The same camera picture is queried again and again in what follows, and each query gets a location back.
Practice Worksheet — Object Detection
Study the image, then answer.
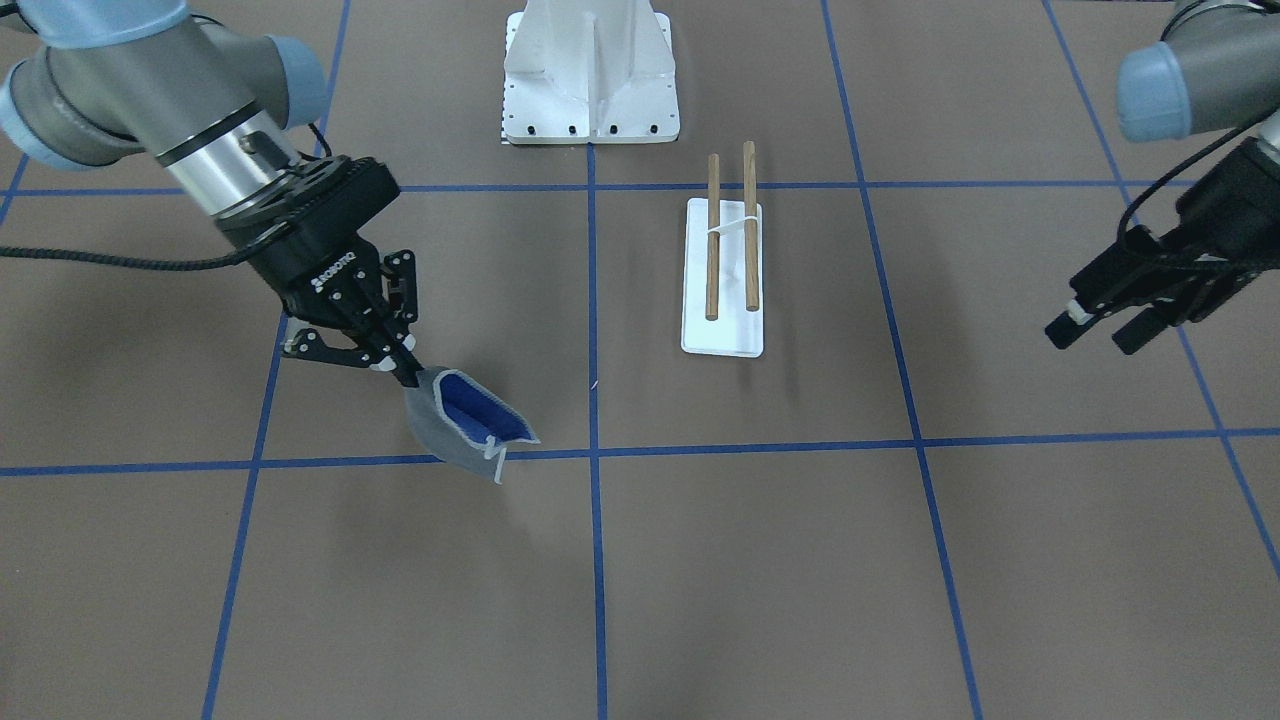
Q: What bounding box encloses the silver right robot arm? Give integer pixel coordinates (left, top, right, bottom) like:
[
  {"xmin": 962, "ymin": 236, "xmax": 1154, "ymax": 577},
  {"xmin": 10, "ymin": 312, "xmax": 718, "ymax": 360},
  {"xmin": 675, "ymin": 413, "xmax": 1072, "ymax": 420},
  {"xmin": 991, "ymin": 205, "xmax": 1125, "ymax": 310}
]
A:
[{"xmin": 3, "ymin": 1, "xmax": 422, "ymax": 388}]

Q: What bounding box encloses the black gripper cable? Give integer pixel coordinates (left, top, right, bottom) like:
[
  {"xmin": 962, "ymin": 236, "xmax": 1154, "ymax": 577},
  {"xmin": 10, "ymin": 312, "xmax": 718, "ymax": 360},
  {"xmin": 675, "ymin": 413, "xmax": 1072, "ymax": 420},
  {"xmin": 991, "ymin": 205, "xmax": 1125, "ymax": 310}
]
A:
[{"xmin": 0, "ymin": 120, "xmax": 337, "ymax": 273}]

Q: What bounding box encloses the white towel rack base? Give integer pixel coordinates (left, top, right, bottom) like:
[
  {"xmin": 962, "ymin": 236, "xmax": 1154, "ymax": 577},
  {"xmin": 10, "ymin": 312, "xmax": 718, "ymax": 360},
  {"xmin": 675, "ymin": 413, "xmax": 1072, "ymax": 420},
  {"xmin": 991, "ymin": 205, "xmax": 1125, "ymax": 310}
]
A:
[{"xmin": 680, "ymin": 197, "xmax": 765, "ymax": 357}]

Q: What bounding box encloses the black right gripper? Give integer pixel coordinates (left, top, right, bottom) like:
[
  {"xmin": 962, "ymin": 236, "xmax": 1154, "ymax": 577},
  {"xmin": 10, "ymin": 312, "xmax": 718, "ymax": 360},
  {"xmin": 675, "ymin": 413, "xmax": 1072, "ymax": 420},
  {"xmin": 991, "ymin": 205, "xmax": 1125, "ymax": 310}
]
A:
[{"xmin": 215, "ymin": 156, "xmax": 422, "ymax": 388}]

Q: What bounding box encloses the blue grey microfibre towel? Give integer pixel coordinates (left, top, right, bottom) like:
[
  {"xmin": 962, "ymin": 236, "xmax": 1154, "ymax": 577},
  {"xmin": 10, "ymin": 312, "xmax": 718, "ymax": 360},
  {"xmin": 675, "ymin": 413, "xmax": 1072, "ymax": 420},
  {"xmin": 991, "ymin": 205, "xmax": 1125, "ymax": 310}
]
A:
[{"xmin": 404, "ymin": 366, "xmax": 541, "ymax": 484}]

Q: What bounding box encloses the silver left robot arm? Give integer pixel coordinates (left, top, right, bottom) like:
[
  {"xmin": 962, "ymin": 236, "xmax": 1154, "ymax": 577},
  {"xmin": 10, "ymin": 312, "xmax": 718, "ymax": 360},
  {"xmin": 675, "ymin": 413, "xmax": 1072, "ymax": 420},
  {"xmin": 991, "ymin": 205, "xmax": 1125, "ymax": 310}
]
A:
[{"xmin": 1044, "ymin": 1, "xmax": 1279, "ymax": 355}]

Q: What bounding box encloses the wooden rack rod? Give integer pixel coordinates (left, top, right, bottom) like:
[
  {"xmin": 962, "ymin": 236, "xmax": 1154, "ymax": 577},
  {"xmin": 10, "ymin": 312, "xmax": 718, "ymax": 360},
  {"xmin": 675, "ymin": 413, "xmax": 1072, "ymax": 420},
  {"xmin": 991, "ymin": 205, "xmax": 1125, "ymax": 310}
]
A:
[
  {"xmin": 704, "ymin": 152, "xmax": 721, "ymax": 322},
  {"xmin": 742, "ymin": 140, "xmax": 762, "ymax": 313}
]

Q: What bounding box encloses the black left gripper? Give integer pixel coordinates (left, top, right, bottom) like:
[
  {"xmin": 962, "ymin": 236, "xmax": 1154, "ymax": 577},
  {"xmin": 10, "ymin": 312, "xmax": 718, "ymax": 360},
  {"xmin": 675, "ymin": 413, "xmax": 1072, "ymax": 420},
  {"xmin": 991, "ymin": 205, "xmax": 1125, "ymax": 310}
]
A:
[{"xmin": 1044, "ymin": 137, "xmax": 1277, "ymax": 356}]

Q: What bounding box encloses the white pedestal column base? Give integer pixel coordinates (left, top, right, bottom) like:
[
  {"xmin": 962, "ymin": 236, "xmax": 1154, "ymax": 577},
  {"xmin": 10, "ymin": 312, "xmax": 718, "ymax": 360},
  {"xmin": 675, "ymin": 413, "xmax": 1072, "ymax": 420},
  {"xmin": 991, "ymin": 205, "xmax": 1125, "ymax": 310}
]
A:
[{"xmin": 500, "ymin": 1, "xmax": 681, "ymax": 146}]

